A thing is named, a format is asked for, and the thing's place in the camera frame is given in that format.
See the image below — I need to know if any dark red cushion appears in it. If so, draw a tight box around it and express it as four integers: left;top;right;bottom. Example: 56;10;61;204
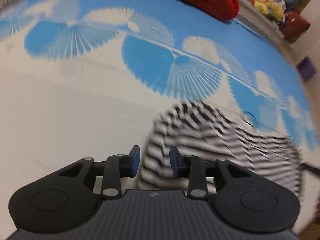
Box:
281;11;312;43

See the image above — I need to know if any striped shirt with white vest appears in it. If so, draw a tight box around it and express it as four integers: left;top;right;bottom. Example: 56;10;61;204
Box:
137;100;305;202

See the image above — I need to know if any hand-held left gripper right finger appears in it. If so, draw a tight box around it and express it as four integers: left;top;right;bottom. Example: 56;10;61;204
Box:
169;145;253;200

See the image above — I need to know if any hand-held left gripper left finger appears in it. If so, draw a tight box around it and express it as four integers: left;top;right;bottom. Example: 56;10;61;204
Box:
56;145;141;200

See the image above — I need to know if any purple box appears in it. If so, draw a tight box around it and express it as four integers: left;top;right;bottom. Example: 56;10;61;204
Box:
297;57;316;82

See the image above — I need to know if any white windowsill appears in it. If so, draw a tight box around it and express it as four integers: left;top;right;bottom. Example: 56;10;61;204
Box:
234;0;294;55

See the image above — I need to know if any blue fan print bed sheet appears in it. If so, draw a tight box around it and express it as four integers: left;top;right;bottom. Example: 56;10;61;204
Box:
0;0;317;233

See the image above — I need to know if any yellow plush toy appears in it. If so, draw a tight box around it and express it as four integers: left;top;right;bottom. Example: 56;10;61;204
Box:
253;0;270;15
267;1;286;20

